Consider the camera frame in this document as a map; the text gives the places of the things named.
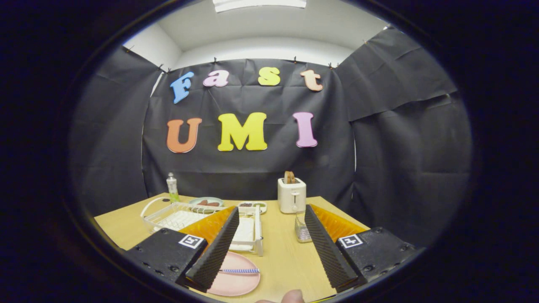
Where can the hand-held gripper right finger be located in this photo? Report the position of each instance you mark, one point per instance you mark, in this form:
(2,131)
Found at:
(328,252)

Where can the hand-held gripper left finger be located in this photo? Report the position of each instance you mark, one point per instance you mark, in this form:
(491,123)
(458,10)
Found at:
(212,254)

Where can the pink plate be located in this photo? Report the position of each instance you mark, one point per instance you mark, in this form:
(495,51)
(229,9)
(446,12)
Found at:
(240,285)

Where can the pale green plate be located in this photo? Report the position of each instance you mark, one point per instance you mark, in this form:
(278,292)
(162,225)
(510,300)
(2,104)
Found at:
(214,199)

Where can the white divided sauce tray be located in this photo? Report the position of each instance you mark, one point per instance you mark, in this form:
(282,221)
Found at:
(252,207)

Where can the white toaster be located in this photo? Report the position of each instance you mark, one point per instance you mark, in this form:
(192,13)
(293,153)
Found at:
(291,198)

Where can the clear bottle with green liquid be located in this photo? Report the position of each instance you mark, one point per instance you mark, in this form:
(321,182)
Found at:
(172,189)

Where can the brown toast slice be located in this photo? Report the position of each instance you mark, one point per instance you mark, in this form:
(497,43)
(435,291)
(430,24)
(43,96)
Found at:
(289,177)

